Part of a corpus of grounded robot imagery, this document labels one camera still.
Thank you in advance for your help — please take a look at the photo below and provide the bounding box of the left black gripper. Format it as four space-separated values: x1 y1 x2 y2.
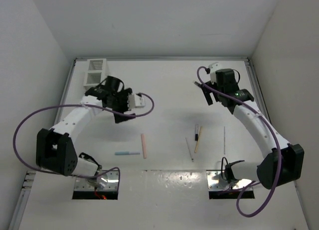
107 88 135 123

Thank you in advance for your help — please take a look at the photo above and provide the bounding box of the pink makeup stick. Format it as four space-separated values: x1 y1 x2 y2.
141 134 147 159

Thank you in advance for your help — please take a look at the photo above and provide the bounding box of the light blue makeup pen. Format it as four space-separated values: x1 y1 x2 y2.
115 151 141 156

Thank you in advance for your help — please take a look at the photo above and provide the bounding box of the thin white makeup stick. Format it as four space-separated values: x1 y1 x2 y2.
223 126 226 155

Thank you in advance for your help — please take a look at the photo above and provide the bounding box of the black silver eyeliner pen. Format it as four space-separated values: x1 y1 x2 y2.
194 124 199 141

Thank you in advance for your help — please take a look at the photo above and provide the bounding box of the thin grey makeup pencil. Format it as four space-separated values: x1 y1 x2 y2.
185 137 194 162

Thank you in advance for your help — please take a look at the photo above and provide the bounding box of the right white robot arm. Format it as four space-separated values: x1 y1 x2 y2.
200 64 305 190

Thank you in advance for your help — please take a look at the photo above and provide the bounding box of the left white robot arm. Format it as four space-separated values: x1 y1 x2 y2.
36 76 133 176

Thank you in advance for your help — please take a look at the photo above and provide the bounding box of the white slatted organizer box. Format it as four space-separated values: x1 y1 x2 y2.
83 58 110 91

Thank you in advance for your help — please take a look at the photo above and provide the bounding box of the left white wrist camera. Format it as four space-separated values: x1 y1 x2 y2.
128 94 146 110

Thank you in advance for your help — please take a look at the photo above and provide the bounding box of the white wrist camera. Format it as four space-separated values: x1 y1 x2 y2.
128 94 146 110
205 62 223 84

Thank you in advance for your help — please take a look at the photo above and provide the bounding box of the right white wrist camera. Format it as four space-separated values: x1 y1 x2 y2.
205 62 223 84

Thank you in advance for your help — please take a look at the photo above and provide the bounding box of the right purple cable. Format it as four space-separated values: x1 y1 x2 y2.
197 66 283 218

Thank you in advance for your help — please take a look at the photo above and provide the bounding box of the purple cable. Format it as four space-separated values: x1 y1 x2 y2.
197 66 283 218
13 92 155 191

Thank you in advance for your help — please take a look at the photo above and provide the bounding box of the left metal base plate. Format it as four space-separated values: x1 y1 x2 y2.
74 170 119 192

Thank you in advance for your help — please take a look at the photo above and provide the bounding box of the metal base plate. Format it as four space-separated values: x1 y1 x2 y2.
206 170 252 192
74 170 119 192

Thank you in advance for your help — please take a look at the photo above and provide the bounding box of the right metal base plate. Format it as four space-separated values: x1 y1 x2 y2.
206 170 252 192

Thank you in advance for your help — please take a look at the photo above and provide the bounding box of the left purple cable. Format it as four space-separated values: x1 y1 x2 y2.
13 92 155 191

